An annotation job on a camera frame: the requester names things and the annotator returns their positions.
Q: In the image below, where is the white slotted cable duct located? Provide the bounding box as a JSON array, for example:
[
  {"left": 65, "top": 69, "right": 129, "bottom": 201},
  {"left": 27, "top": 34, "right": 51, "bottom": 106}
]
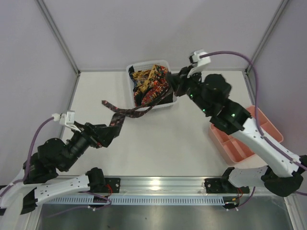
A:
[{"left": 47, "top": 195, "right": 225, "bottom": 206}]

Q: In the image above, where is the dark floral paisley tie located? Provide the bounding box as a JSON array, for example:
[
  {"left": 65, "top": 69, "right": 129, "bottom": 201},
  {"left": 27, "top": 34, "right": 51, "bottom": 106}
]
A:
[{"left": 101, "top": 88, "right": 173, "bottom": 137}]

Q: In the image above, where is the aluminium frame post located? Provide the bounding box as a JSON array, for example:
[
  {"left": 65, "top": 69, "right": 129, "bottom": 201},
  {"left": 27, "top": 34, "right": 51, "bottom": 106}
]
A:
[
  {"left": 251, "top": 0, "right": 291, "bottom": 64},
  {"left": 35, "top": 0, "right": 80, "bottom": 77}
]

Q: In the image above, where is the right aluminium frame post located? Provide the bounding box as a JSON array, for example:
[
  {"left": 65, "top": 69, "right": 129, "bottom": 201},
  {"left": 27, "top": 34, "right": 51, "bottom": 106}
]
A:
[{"left": 251, "top": 0, "right": 291, "bottom": 64}]

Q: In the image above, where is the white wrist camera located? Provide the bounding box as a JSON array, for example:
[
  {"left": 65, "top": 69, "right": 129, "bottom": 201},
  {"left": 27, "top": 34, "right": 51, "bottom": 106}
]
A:
[
  {"left": 187, "top": 49, "right": 211, "bottom": 78},
  {"left": 52, "top": 110, "right": 81, "bottom": 132}
]

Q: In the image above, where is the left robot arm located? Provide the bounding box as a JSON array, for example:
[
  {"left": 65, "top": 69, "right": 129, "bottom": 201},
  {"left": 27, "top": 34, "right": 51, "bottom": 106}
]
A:
[{"left": 0, "top": 122, "right": 121, "bottom": 215}]

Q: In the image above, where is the aluminium front rail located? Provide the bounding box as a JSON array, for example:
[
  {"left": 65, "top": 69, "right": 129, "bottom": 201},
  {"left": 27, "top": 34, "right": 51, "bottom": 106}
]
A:
[{"left": 33, "top": 176, "right": 297, "bottom": 196}]

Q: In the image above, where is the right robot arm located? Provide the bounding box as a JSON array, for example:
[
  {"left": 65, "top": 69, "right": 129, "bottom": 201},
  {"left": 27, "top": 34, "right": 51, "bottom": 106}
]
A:
[{"left": 166, "top": 69, "right": 307, "bottom": 197}]

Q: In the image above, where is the white perforated plastic basket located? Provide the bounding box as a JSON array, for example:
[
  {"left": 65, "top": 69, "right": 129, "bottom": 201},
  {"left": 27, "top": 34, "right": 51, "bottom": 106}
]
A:
[{"left": 126, "top": 60, "right": 170, "bottom": 111}]

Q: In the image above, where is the red multicolour patterned tie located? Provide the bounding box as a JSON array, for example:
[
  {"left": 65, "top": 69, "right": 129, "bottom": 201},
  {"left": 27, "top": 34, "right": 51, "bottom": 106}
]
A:
[{"left": 141, "top": 65, "right": 168, "bottom": 106}]

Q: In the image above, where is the pink divided organiser tray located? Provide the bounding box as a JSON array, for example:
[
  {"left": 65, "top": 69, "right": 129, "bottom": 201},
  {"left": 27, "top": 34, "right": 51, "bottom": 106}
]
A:
[{"left": 208, "top": 105, "right": 284, "bottom": 165}]

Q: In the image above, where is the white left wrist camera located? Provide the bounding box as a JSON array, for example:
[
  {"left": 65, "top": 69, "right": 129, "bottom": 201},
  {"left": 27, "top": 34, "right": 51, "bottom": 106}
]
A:
[{"left": 52, "top": 110, "right": 81, "bottom": 132}]

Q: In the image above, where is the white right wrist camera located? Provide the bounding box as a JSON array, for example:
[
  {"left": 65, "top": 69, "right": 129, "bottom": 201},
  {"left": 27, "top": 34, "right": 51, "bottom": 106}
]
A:
[{"left": 187, "top": 49, "right": 211, "bottom": 78}]

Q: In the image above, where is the yellow patterned tie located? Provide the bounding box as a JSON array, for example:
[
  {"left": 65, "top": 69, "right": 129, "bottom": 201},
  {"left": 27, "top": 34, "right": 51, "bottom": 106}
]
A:
[{"left": 129, "top": 65, "right": 154, "bottom": 92}]

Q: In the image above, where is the left aluminium frame post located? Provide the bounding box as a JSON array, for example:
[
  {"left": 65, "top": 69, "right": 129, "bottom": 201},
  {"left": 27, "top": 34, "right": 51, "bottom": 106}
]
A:
[{"left": 35, "top": 0, "right": 80, "bottom": 77}]

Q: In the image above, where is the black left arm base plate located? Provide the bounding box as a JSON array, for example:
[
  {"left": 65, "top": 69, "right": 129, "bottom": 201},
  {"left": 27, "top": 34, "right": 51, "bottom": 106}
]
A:
[{"left": 102, "top": 177, "right": 121, "bottom": 194}]

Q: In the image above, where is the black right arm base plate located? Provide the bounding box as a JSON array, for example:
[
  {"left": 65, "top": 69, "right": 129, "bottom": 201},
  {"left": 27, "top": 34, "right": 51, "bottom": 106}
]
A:
[{"left": 204, "top": 177, "right": 250, "bottom": 194}]

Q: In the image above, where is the black tie in basket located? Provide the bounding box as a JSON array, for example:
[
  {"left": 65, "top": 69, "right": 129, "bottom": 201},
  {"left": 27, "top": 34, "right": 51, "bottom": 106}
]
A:
[{"left": 150, "top": 90, "right": 174, "bottom": 106}]

